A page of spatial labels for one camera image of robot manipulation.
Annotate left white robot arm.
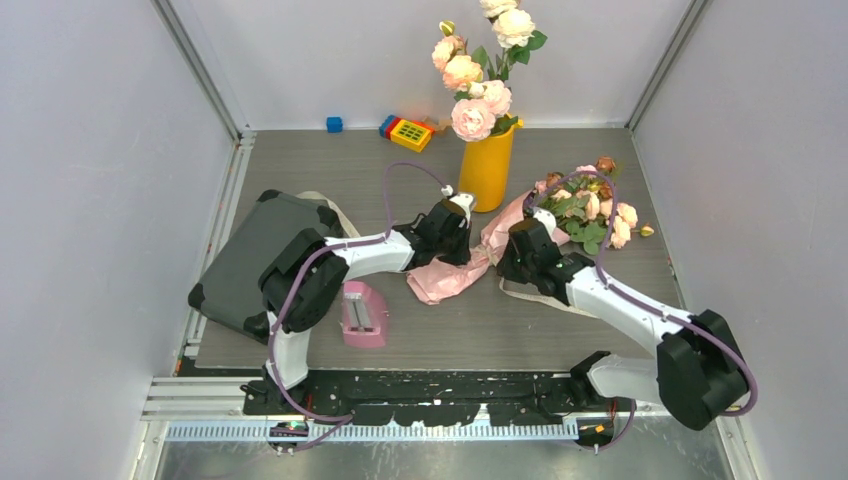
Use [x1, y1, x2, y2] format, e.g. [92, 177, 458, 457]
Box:
[258, 193, 475, 414]

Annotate beige ribbon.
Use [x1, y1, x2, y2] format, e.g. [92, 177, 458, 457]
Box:
[498, 279, 595, 318]

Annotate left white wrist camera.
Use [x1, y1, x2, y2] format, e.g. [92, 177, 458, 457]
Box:
[441, 185, 476, 221]

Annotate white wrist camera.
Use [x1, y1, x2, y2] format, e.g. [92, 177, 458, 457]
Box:
[532, 207, 557, 238]
[441, 185, 476, 221]

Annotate peach roses in vase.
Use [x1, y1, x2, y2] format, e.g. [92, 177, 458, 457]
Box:
[431, 0, 547, 143]

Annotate yellow vase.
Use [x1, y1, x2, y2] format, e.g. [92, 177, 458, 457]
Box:
[459, 116, 523, 213]

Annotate yellow toy block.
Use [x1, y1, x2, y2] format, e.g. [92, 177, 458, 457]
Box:
[378, 115, 435, 153]

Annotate black hard case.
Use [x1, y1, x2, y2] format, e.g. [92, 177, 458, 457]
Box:
[187, 189, 343, 345]

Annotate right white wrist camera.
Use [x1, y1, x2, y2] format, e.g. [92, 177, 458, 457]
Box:
[532, 207, 557, 238]

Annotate pink toy toaster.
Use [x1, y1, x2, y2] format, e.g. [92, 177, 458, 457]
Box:
[341, 281, 389, 349]

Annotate blue cube block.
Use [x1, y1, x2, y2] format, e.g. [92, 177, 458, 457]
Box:
[325, 116, 344, 133]

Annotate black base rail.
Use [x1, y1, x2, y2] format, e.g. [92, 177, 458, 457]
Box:
[240, 370, 632, 427]

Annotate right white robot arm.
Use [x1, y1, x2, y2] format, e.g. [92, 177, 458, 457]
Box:
[497, 217, 758, 430]

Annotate pink flower bouquet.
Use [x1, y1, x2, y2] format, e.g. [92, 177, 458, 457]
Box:
[406, 156, 653, 305]

